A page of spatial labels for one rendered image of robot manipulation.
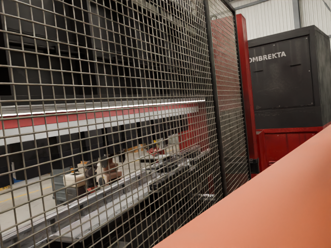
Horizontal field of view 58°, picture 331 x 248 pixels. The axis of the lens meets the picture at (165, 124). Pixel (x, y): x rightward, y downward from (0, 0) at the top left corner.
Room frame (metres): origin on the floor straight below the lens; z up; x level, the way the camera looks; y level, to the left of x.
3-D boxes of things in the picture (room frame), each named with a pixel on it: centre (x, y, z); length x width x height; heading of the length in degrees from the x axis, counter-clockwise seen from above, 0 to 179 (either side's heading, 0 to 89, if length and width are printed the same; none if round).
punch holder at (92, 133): (1.70, 0.45, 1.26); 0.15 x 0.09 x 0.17; 154
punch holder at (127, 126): (2.06, 0.27, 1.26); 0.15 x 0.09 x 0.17; 154
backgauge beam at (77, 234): (2.08, -0.08, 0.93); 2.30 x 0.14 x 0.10; 154
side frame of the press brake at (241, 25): (3.37, -0.56, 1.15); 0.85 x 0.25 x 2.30; 64
